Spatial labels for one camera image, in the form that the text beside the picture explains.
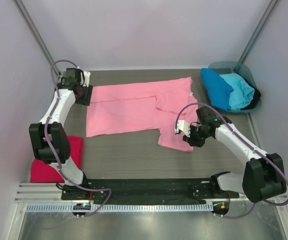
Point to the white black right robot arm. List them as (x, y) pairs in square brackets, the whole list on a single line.
[(263, 177)]

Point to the black t shirt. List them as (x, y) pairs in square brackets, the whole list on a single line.
[(256, 97)]

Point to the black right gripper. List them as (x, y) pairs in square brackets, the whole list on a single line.
[(194, 140)]

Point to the blue t shirt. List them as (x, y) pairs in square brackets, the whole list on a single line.
[(218, 90)]

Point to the magenta folded t shirt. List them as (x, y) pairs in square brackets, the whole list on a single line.
[(43, 173)]

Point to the light pink t shirt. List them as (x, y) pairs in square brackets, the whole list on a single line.
[(125, 108)]

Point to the teal plastic basket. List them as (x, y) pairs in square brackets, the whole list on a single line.
[(228, 67)]

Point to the left aluminium corner post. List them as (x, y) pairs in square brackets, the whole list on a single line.
[(34, 30)]

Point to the aluminium corner post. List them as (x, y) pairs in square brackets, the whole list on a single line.
[(264, 19), (34, 30)]

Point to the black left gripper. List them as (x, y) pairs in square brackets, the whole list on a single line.
[(85, 95)]

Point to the slotted white cable duct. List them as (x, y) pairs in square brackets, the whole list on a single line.
[(83, 207)]

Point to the cyan t shirt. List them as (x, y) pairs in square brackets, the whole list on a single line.
[(242, 93)]

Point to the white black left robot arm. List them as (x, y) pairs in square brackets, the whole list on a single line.
[(50, 143)]

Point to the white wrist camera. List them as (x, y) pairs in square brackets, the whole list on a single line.
[(83, 78), (181, 126)]

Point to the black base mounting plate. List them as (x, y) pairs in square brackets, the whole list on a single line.
[(148, 189)]

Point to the right aluminium corner post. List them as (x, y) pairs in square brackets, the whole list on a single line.
[(264, 19)]

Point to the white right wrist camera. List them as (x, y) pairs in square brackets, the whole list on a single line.
[(181, 126)]

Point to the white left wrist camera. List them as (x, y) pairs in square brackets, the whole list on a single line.
[(83, 78)]

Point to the aluminium frame rail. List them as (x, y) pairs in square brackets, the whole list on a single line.
[(33, 192)]

